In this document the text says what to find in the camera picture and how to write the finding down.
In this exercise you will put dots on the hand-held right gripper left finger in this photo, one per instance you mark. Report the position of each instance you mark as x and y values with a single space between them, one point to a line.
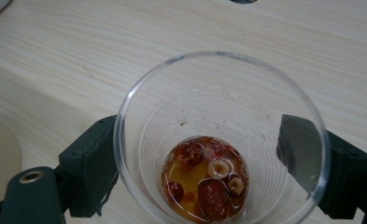
87 168

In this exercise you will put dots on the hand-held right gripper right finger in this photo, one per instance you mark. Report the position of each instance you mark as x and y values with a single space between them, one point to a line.
343 174

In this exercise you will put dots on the red date tea dregs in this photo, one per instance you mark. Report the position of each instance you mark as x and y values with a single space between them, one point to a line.
209 186

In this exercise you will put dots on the clear plastic cup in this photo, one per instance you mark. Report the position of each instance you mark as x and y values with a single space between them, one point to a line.
203 93

